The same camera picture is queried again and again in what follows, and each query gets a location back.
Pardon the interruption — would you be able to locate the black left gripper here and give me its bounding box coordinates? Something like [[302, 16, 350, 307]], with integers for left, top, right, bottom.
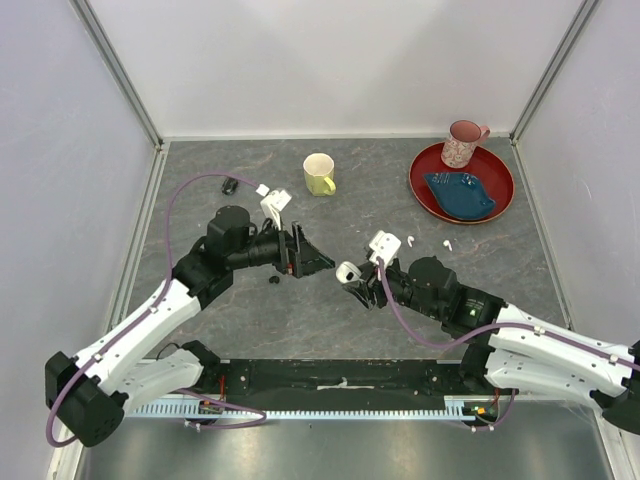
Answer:
[[229, 216, 335, 278]]

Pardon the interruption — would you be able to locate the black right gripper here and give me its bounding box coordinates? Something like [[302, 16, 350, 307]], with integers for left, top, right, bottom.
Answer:
[[343, 255, 443, 320]]

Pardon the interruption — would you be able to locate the white earbud charging case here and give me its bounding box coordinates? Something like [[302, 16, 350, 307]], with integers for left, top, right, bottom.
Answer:
[[335, 261, 362, 285]]

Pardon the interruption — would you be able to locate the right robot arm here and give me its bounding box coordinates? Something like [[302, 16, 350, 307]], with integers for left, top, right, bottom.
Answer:
[[344, 257, 639, 434]]

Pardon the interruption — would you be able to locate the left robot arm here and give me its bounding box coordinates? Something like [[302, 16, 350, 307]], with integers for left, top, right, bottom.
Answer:
[[44, 205, 335, 448]]

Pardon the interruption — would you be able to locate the yellow-green ceramic mug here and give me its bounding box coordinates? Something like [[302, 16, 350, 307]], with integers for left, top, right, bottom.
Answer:
[[303, 153, 336, 196]]

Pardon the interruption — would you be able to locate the blue leaf-shaped dish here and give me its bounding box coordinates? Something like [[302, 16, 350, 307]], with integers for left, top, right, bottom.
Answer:
[[423, 172, 496, 221]]

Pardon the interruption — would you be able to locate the black clip object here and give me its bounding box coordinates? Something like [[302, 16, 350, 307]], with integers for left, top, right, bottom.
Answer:
[[221, 177, 240, 196]]

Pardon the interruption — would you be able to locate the red round tray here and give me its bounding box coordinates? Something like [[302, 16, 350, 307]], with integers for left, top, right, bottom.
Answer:
[[408, 142, 515, 225]]

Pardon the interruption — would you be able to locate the pink patterned mug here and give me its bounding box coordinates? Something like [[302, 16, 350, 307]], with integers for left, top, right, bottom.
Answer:
[[441, 120, 491, 169]]

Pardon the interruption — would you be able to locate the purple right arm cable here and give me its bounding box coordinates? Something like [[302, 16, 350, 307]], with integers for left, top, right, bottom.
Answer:
[[377, 257, 640, 434]]

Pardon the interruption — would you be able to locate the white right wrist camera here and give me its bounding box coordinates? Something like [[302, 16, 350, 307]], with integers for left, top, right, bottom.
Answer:
[[368, 230, 402, 266]]

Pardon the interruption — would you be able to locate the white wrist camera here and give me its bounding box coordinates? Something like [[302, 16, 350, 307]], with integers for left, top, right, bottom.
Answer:
[[256, 184, 292, 230], [368, 230, 402, 266]]

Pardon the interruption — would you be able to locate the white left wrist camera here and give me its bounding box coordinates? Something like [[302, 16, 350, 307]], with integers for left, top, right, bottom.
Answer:
[[256, 184, 292, 230]]

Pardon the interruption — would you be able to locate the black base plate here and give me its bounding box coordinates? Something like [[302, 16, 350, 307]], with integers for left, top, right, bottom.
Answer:
[[194, 359, 495, 411]]

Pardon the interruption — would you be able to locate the light blue cable duct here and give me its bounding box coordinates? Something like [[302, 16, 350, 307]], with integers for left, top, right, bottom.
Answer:
[[128, 395, 486, 421]]

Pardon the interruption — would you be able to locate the right aluminium frame post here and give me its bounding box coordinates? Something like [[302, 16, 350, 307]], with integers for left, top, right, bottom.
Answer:
[[509, 0, 601, 145]]

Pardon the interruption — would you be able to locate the aluminium frame post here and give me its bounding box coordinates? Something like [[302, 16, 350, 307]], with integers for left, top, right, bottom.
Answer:
[[509, 0, 601, 145], [69, 0, 164, 149]]

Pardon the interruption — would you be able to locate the left aluminium frame post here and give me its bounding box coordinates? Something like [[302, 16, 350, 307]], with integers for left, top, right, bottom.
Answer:
[[69, 0, 164, 149]]

